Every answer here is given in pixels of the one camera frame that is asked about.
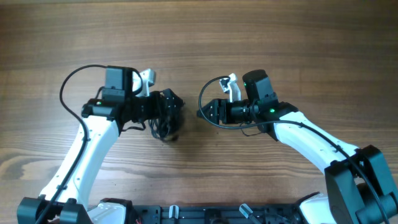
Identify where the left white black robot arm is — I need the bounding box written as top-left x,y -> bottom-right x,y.
17,65 -> 184,223

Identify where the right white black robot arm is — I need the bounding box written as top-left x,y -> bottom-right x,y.
197,70 -> 397,223

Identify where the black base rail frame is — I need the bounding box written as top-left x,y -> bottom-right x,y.
86,198 -> 312,224

